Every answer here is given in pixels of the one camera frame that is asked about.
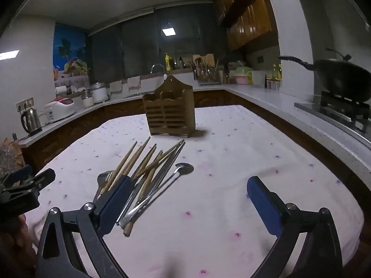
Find pale plastic container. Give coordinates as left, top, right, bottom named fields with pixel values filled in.
left=252, top=70, right=266, bottom=87

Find gas stove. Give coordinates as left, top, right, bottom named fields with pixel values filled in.
left=294, top=91, right=371, bottom=134

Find metal spoon round bowl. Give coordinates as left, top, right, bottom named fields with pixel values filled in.
left=119, top=163, right=194, bottom=229

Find dish rack with utensils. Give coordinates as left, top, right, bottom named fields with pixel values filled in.
left=190, top=58, right=222, bottom=86

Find spice jar set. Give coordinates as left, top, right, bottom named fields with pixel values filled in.
left=266, top=78, right=282, bottom=92

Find pile of chopsticks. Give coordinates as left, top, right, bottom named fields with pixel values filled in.
left=100, top=137, right=186, bottom=237

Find wooden cabinets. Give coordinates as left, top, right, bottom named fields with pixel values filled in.
left=211, top=0, right=280, bottom=51
left=22, top=90, right=253, bottom=174

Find wooden cutting board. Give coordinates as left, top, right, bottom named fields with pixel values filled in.
left=193, top=54, right=215, bottom=67

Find floral cloth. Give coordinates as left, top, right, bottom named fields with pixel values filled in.
left=0, top=137, right=26, bottom=177

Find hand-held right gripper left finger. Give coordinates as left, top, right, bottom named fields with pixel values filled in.
left=35, top=175, right=134, bottom=278

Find fruit wall poster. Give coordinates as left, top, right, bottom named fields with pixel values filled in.
left=54, top=23, right=90, bottom=87

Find curved metal faucet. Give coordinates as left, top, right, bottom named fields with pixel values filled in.
left=151, top=64, right=166, bottom=78

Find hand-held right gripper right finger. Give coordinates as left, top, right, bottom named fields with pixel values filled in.
left=246, top=176, right=344, bottom=278

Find black wok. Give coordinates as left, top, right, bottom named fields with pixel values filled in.
left=278, top=48, right=371, bottom=103

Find wooden utensil holder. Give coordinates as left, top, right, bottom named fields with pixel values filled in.
left=143, top=75, right=194, bottom=138

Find metal spoon oval bowl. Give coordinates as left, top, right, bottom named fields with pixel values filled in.
left=93, top=170, right=115, bottom=203

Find steel electric kettle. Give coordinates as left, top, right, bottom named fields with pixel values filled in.
left=20, top=107, right=42, bottom=136

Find wooden lower cabinets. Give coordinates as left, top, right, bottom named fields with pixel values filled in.
left=22, top=90, right=253, bottom=174

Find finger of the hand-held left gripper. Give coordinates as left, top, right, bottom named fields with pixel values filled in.
left=0, top=164, right=33, bottom=186
left=29, top=168, right=56, bottom=192

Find dark window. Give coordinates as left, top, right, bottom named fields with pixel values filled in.
left=88, top=1, right=229, bottom=82

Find grey kitchen countertop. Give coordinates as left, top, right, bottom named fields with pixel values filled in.
left=17, top=77, right=371, bottom=186

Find white dotted tablecloth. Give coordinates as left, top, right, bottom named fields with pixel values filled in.
left=25, top=104, right=364, bottom=278

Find wall socket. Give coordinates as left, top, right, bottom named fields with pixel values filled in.
left=16, top=98, right=35, bottom=112

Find glass jar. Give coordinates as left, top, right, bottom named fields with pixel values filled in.
left=81, top=90, right=95, bottom=108

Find wooden upper cabinets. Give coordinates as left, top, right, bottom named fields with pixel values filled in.
left=211, top=0, right=280, bottom=51

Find white red rice cooker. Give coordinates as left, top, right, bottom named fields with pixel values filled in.
left=44, top=98, right=76, bottom=123

